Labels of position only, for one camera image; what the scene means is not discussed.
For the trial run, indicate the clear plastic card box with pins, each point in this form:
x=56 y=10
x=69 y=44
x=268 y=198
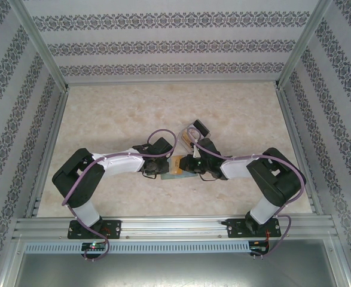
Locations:
x=184 y=145

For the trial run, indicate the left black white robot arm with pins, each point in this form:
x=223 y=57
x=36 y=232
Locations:
x=73 y=179

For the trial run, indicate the aluminium frame leg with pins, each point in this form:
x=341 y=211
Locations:
x=339 y=263
x=11 y=263

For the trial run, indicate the orange credit card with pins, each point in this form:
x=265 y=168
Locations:
x=176 y=167
x=186 y=138

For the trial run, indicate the grey metal panel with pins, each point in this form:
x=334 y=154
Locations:
x=175 y=272

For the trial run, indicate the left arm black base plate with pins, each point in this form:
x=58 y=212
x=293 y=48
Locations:
x=112 y=224

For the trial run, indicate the grey green card holder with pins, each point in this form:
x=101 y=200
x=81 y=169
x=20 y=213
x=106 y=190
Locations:
x=175 y=177

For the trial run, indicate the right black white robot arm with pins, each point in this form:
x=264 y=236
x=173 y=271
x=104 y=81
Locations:
x=277 y=179

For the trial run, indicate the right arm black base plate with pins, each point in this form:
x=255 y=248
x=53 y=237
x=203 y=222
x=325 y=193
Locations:
x=235 y=230

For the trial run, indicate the aluminium frame post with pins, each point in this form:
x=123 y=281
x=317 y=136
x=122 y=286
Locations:
x=42 y=45
x=302 y=45

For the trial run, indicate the aluminium side rail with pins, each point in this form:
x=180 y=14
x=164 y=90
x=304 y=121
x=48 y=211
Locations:
x=47 y=149
x=286 y=113

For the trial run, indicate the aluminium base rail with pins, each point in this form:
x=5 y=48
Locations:
x=175 y=227

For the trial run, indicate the aluminium rear rail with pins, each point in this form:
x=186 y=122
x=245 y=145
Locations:
x=175 y=82

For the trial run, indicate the plain black credit card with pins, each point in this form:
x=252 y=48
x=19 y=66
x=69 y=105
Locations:
x=201 y=127

